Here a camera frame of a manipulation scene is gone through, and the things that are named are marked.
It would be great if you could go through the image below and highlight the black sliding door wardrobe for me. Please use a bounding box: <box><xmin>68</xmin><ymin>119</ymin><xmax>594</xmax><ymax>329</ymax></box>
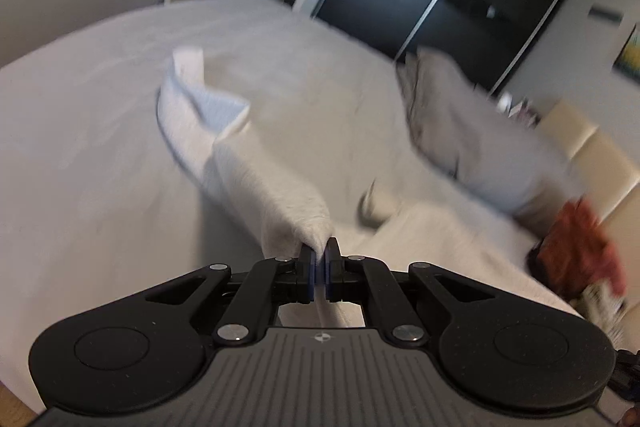
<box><xmin>285</xmin><ymin>0</ymin><xmax>577</xmax><ymax>98</ymax></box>

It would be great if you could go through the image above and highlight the patterned cloth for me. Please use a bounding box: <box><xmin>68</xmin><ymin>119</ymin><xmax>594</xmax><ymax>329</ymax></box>
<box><xmin>570</xmin><ymin>282</ymin><xmax>632</xmax><ymax>348</ymax></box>

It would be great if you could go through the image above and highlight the wall picture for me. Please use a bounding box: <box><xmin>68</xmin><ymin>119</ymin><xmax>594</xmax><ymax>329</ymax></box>
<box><xmin>612</xmin><ymin>24</ymin><xmax>640</xmax><ymax>86</ymax></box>

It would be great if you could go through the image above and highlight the orange cloth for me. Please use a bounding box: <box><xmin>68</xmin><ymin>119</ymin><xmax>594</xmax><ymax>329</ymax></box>
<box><xmin>527</xmin><ymin>199</ymin><xmax>630</xmax><ymax>304</ymax></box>

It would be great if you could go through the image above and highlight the grey pillow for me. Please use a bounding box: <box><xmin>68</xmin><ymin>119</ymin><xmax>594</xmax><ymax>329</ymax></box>
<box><xmin>395</xmin><ymin>47</ymin><xmax>586</xmax><ymax>233</ymax></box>

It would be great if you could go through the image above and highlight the white wall vent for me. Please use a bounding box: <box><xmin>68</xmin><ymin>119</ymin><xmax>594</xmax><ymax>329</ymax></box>
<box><xmin>588</xmin><ymin>5</ymin><xmax>625</xmax><ymax>22</ymax></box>

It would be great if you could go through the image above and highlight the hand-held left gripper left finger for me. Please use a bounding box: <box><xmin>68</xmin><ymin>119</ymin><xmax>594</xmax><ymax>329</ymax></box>
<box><xmin>141</xmin><ymin>245</ymin><xmax>318</xmax><ymax>349</ymax></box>

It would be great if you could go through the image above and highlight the white fuzzy sweater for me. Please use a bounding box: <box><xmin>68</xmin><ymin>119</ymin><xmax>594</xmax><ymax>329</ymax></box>
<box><xmin>156</xmin><ymin>47</ymin><xmax>586</xmax><ymax>330</ymax></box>

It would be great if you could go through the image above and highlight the cream headboard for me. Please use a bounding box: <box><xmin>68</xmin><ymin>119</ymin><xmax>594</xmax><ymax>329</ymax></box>
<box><xmin>540</xmin><ymin>101</ymin><xmax>640</xmax><ymax>235</ymax></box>

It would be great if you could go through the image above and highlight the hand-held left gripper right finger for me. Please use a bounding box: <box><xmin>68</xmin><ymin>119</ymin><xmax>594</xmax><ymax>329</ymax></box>
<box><xmin>324</xmin><ymin>237</ymin><xmax>502</xmax><ymax>349</ymax></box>

